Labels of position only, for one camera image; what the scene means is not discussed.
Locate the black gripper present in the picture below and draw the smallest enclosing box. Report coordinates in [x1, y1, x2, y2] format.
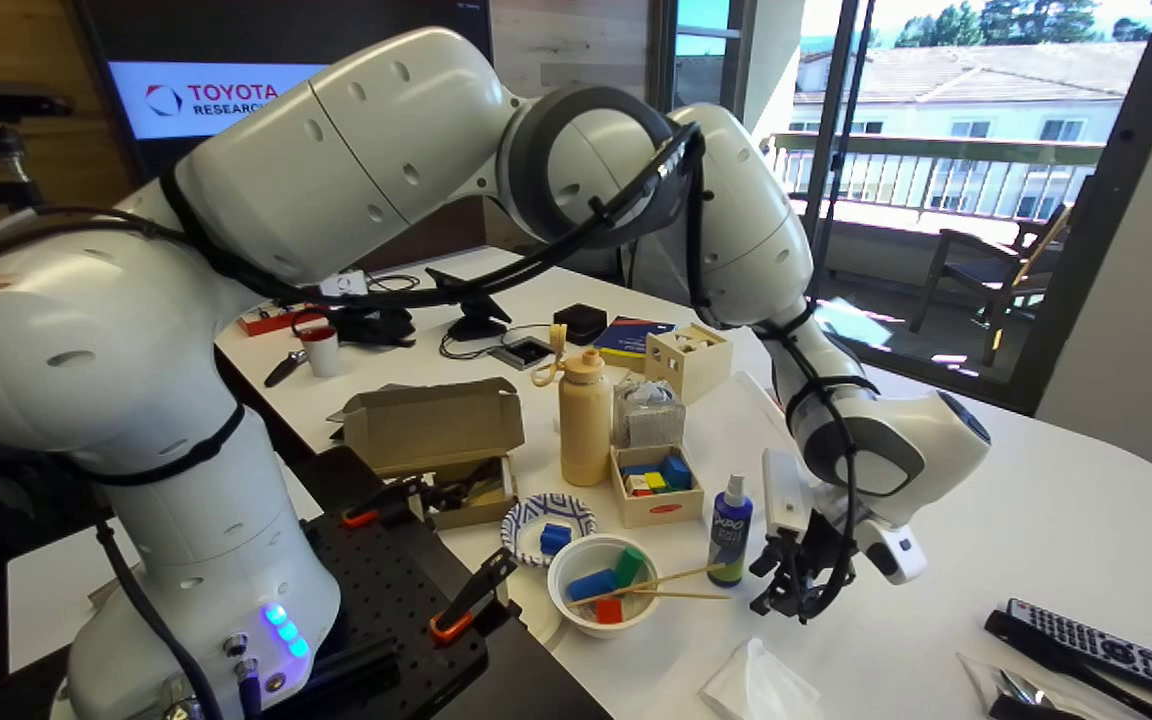
[749, 501, 867, 626]

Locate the blue bottle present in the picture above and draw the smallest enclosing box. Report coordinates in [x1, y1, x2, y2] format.
[702, 472, 758, 590]

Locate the tan water bottle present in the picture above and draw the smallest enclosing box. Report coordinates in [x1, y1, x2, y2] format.
[529, 319, 615, 492]

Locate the small white cup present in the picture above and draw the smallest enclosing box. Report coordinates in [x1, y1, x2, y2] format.
[299, 319, 349, 378]

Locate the wooden chopstick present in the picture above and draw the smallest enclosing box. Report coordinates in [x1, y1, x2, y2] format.
[580, 562, 717, 609]
[627, 584, 737, 605]

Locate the wooden block tray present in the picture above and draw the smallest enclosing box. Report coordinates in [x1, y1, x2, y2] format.
[605, 441, 709, 528]

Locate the green wooden cylinder block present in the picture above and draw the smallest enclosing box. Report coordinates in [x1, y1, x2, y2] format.
[613, 544, 653, 590]

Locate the blue wooden cylinder block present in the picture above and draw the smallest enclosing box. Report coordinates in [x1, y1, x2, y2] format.
[562, 566, 622, 605]

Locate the white bowl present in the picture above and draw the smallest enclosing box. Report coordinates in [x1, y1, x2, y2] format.
[542, 530, 669, 639]

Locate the gray patterned box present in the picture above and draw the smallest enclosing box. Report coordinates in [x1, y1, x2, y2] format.
[613, 375, 689, 455]

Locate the wooden shape sorter cube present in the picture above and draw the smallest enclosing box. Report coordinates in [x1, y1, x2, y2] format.
[641, 319, 737, 402]

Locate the blue patterned paper plate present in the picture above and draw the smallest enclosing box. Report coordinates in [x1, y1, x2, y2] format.
[495, 492, 595, 572]

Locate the blue book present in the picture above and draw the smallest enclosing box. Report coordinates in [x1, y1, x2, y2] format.
[588, 312, 676, 375]

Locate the black keyboard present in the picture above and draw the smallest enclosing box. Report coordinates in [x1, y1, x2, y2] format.
[979, 597, 1152, 716]

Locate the black phone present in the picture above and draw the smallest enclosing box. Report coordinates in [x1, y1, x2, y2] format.
[487, 332, 555, 375]

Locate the outdoor patio chair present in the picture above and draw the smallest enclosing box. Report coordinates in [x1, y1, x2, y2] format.
[911, 197, 1075, 339]

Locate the brown cardboard box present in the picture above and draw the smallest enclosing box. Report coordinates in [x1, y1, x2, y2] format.
[332, 375, 529, 530]

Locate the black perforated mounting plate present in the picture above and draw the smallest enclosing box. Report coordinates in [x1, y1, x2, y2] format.
[272, 442, 613, 720]

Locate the black marker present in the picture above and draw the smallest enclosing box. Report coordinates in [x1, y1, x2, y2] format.
[258, 349, 310, 392]

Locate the red flat object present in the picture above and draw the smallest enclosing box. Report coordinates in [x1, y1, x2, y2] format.
[233, 302, 332, 339]

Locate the black clamp orange handle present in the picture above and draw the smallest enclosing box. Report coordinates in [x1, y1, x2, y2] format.
[422, 544, 523, 648]
[336, 477, 422, 536]

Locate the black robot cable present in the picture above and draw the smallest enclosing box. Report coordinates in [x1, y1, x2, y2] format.
[0, 119, 878, 562]

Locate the black cable bundle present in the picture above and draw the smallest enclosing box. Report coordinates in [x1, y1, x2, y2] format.
[328, 297, 420, 352]

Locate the wall screen with logo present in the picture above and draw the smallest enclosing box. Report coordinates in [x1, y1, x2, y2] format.
[73, 0, 490, 177]

